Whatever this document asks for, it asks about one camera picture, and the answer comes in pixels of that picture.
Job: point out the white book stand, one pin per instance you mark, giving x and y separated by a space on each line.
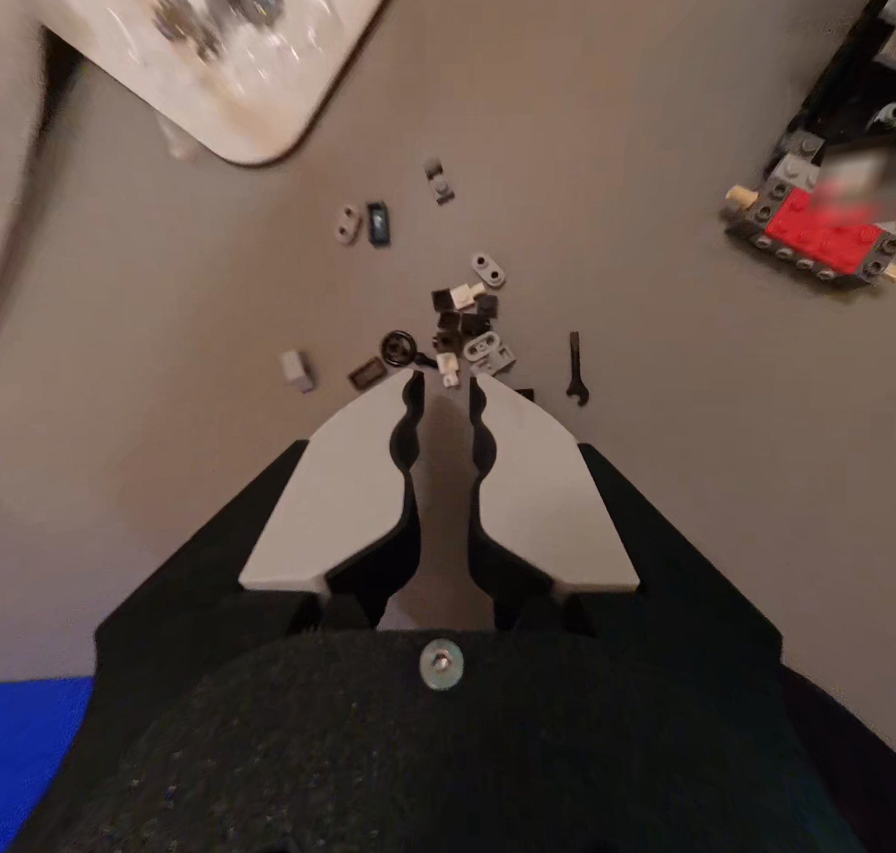
231 125

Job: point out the blue plastic bin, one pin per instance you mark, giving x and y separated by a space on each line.
35 762

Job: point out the grey desk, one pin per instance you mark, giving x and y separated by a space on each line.
630 97

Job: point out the brick car chassis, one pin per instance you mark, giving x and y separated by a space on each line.
791 226

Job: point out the black toy steering wheel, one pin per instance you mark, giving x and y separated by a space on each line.
399 347

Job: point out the black toy wrench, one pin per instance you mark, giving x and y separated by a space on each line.
575 363

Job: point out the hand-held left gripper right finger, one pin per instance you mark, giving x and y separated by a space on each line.
553 510

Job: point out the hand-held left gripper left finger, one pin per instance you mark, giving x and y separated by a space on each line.
336 503

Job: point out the light grey small brick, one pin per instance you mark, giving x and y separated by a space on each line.
297 370

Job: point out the small brick pieces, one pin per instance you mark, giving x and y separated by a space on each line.
378 226

